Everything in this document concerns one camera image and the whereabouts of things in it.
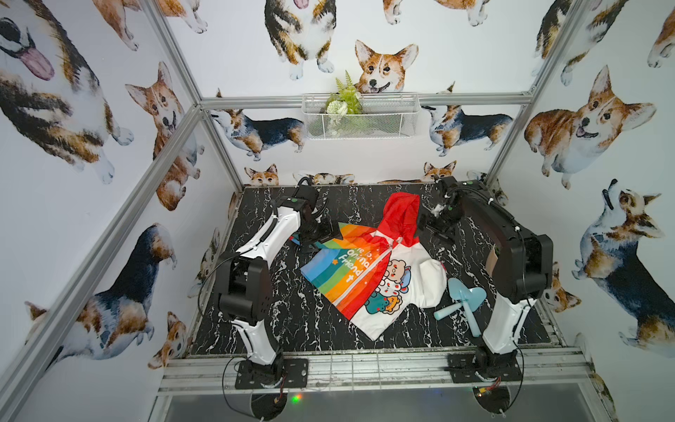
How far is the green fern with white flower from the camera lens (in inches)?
32.6

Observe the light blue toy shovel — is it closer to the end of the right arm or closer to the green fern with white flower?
the end of the right arm

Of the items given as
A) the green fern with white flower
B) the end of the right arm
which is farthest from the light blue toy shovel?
the green fern with white flower
